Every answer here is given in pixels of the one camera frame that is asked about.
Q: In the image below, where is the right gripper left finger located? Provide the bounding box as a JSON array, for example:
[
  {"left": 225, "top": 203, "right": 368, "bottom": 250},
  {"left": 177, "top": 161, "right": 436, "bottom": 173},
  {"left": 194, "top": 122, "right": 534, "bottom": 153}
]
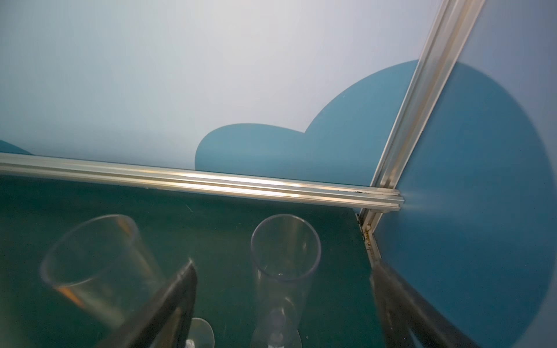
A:
[{"left": 97, "top": 260, "right": 198, "bottom": 347}]

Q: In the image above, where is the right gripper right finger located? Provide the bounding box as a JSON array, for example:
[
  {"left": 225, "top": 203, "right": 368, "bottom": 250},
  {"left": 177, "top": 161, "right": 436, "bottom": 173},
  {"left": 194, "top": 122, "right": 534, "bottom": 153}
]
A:
[{"left": 371, "top": 260, "right": 478, "bottom": 347}]

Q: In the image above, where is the clear glass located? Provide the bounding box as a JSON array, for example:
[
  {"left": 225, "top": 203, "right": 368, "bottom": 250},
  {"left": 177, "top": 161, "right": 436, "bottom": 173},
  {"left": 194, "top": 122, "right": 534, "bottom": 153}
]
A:
[
  {"left": 250, "top": 214, "right": 322, "bottom": 347},
  {"left": 38, "top": 213, "right": 216, "bottom": 348}
]

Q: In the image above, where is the back horizontal aluminium bar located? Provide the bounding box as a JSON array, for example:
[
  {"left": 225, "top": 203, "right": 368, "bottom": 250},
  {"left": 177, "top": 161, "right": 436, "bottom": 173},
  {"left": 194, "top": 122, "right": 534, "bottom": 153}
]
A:
[{"left": 1, "top": 153, "right": 404, "bottom": 213}]

